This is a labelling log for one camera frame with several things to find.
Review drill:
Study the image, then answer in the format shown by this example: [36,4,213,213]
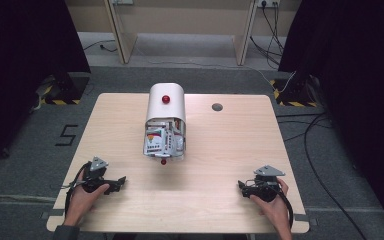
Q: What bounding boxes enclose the white storage box red knobs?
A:
[142,82,187,167]

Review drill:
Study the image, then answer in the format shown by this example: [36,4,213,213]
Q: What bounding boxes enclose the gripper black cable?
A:
[273,184,295,230]
[61,161,92,218]

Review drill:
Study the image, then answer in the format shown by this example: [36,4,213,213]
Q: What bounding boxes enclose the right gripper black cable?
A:
[273,184,295,230]

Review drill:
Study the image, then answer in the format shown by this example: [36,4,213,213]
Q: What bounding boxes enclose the person's right hand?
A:
[249,177,294,235]

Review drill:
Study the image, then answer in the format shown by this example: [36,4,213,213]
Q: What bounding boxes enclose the white packet colourful print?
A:
[145,127,168,155]

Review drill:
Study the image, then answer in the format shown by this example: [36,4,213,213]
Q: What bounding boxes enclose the white floor cable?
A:
[136,46,297,93]

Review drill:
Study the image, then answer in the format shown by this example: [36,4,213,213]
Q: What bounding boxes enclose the stand base striped tape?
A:
[34,71,92,106]

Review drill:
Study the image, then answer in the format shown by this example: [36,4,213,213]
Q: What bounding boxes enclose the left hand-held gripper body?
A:
[78,156,114,195]

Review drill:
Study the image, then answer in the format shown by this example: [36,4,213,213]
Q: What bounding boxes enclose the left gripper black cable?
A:
[61,161,92,218]

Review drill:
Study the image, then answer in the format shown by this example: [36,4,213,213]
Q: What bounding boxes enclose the black floor cable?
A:
[275,112,369,240]

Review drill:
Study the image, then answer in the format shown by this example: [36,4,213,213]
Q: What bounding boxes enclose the black wall cables bundle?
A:
[249,3,286,67]

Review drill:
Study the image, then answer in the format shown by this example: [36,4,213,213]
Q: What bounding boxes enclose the black curtain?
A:
[0,0,92,174]
[278,0,384,231]

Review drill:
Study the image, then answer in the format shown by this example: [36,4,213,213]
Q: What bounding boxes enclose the black plug with cable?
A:
[82,39,118,54]

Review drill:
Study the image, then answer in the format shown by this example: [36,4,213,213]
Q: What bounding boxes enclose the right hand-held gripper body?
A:
[246,165,286,203]

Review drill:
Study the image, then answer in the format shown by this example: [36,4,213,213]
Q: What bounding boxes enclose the light wooden desk frame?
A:
[103,0,260,67]

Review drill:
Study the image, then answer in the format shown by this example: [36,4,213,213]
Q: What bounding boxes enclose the white packet red print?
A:
[173,119,185,148]

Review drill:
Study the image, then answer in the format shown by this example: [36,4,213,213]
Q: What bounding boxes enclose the person's left hand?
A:
[63,169,111,227]

